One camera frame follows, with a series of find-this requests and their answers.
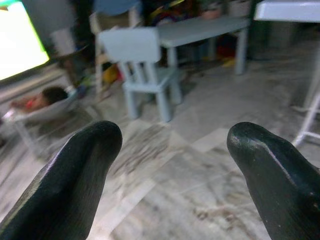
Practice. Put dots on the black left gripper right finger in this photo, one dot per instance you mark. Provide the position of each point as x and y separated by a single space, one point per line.
280 190

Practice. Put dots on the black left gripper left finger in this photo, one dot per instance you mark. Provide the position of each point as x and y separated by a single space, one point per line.
62 195

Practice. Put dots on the grey baby bouncer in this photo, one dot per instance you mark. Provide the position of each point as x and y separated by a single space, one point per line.
52 110

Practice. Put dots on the baby in red clothes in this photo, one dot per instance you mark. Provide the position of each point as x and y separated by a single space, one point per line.
50 96

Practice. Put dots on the yellow plastic toy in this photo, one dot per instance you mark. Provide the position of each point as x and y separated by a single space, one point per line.
111 73

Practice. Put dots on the white wooden high chair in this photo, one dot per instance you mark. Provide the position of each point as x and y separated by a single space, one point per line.
98 62

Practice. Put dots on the grey round bucket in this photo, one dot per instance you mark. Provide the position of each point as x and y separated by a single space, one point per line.
62 42

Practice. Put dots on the bright television screen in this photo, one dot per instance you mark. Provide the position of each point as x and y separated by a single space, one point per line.
17 42

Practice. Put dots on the pale blue child chair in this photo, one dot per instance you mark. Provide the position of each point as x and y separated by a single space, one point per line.
135 46

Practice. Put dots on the white table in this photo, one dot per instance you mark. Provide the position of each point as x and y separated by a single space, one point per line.
287 11

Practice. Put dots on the pale blue child table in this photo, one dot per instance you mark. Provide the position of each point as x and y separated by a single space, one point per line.
200 28

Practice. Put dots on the white metal tube frame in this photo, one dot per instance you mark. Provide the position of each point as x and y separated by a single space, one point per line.
308 117

